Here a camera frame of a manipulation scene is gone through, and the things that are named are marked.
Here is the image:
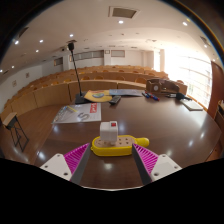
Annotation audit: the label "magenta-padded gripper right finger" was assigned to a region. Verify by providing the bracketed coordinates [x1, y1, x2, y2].
[131, 142, 183, 186]

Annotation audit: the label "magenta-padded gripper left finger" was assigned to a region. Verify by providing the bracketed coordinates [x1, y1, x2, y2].
[39, 142, 93, 186]

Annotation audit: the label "white charger with red switch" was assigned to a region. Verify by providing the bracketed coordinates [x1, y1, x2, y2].
[99, 120, 119, 145]

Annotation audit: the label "white plastic-wrapped magazine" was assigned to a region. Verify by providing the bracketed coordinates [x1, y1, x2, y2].
[51, 102, 102, 125]

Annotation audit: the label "yellow power strip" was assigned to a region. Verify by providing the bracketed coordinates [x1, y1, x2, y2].
[90, 134, 150, 157]

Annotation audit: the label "white notebook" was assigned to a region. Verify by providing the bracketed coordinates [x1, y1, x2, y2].
[180, 99, 204, 112]

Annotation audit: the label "red marker pen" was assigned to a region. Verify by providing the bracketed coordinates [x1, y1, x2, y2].
[146, 92, 161, 102]

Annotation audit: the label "black gooseneck microphone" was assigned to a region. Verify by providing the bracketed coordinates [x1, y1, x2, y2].
[67, 41, 92, 105]

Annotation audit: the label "black stapler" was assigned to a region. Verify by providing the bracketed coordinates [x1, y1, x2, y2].
[165, 92, 193, 101]

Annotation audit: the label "rows of wooden auditorium seats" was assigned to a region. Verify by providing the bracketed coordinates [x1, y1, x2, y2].
[0, 64, 189, 122]

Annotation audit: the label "wooden shelf unit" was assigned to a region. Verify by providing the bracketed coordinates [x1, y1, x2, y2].
[213, 99, 224, 135]

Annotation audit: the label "wooden desk organizer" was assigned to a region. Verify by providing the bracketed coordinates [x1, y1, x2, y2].
[145, 77, 181, 96]

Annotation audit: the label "yellow booklet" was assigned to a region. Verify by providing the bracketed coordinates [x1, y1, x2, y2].
[83, 89, 114, 103]

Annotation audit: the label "blue booklet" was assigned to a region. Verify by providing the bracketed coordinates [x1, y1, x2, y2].
[109, 88, 144, 98]

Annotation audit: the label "black remote control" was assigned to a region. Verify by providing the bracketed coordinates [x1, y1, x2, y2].
[108, 95, 122, 106]

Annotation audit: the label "large bright window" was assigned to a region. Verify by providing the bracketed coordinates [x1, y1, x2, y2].
[163, 49, 213, 110]

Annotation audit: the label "small ceiling air vent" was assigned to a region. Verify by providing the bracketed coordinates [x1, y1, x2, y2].
[199, 34, 211, 46]

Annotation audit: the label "recessed ceiling lights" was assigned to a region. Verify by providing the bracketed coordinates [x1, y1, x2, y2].
[13, 19, 189, 46]

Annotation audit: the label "large ceiling air vent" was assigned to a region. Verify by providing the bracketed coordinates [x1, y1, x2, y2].
[108, 5, 140, 20]

